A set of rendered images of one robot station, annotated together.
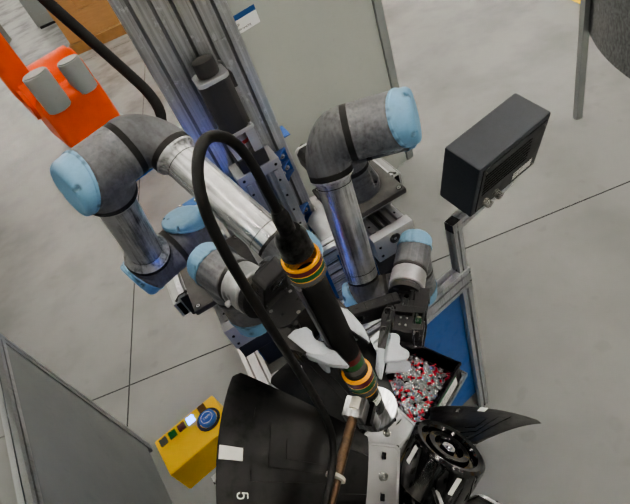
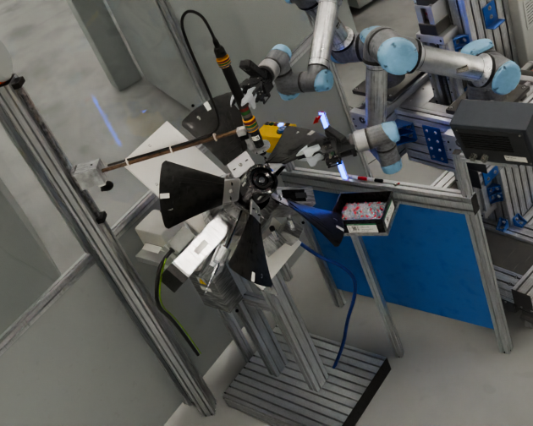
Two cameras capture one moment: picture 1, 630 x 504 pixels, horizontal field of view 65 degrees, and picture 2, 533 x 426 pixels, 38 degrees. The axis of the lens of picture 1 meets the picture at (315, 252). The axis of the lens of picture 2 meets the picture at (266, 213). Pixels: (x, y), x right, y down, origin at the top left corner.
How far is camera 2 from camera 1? 2.29 m
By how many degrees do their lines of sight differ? 54
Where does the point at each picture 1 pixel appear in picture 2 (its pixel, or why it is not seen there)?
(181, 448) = (266, 130)
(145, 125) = not seen: outside the picture
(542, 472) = (459, 405)
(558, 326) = not seen: outside the picture
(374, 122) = (376, 46)
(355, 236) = (369, 101)
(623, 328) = not seen: outside the picture
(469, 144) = (469, 107)
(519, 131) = (495, 124)
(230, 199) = (316, 35)
